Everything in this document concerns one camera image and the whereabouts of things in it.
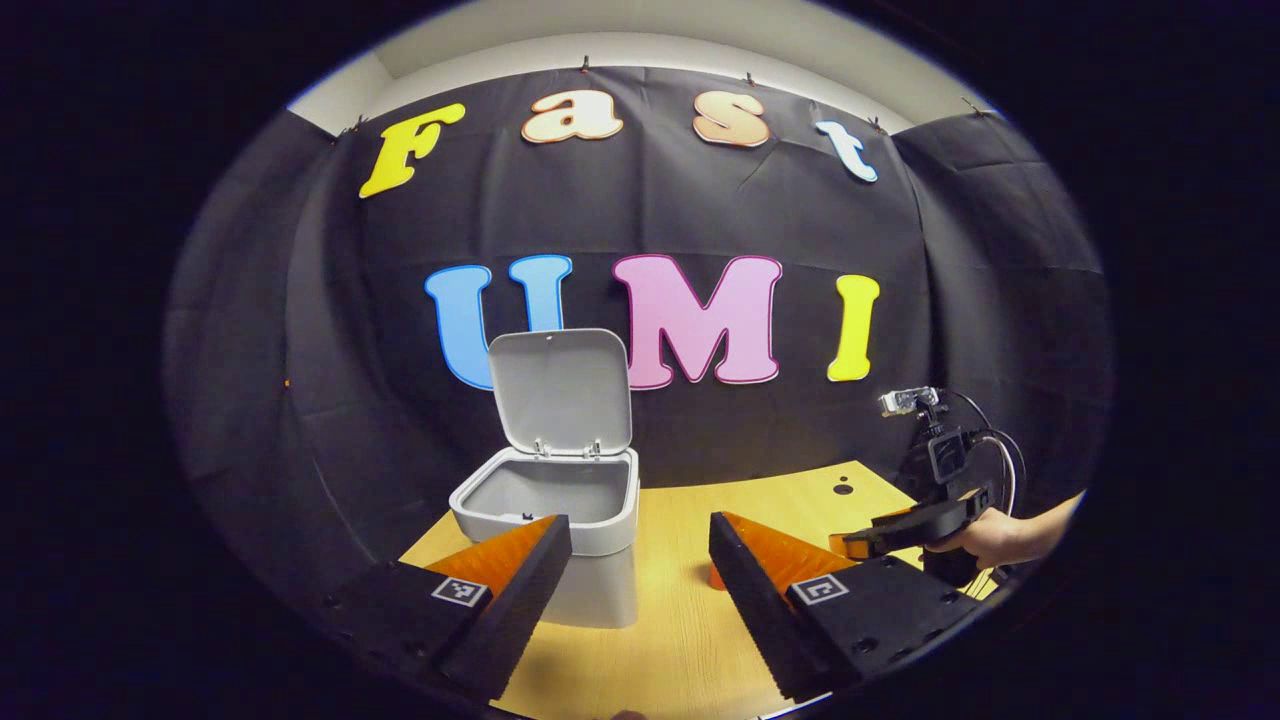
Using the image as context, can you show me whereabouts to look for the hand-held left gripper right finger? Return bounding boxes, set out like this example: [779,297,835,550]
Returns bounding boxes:
[708,512,986,701]

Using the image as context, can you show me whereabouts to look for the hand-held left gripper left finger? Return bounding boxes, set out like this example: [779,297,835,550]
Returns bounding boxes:
[318,515,573,701]

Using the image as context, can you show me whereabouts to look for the white desktop garbage bin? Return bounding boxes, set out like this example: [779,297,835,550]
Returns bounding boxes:
[448,328,641,631]

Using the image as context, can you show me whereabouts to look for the wooden desktop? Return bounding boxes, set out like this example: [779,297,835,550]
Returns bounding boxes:
[400,460,1001,720]

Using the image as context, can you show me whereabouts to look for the black backdrop cloth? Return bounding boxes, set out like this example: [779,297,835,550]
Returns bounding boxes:
[165,65,1116,641]

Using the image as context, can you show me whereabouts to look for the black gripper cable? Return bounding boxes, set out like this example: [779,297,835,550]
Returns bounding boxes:
[945,388,1028,521]

